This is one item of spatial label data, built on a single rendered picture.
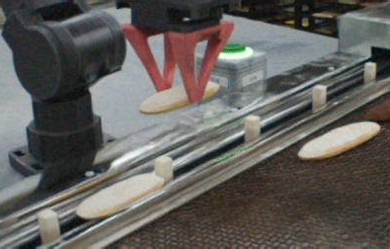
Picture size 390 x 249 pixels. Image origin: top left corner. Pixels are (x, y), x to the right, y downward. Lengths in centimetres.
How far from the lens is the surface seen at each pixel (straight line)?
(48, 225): 56
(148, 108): 60
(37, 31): 68
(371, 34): 102
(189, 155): 69
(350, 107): 71
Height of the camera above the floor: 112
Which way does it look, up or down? 23 degrees down
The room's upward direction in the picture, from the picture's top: straight up
